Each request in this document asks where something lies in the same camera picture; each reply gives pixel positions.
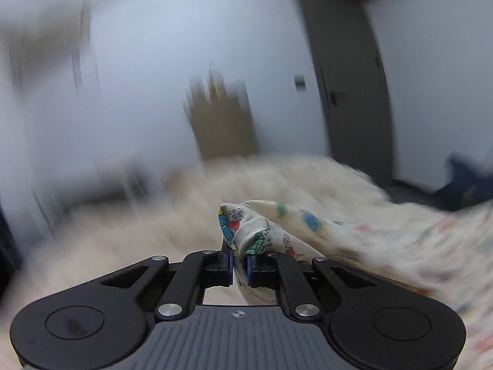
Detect beige fridge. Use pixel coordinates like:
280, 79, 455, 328
185, 73, 259, 158

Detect grey door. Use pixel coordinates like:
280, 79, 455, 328
296, 0, 401, 186

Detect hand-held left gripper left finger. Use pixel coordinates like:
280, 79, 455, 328
101, 250, 235, 321

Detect dark blue bag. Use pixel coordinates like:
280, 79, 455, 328
439, 156, 493, 211

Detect cartoon printed cream pants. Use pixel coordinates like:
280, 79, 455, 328
218, 199, 493, 370

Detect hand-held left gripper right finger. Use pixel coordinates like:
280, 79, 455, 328
245, 252, 380, 321

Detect cream fluffy blanket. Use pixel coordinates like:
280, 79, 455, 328
0, 153, 493, 317

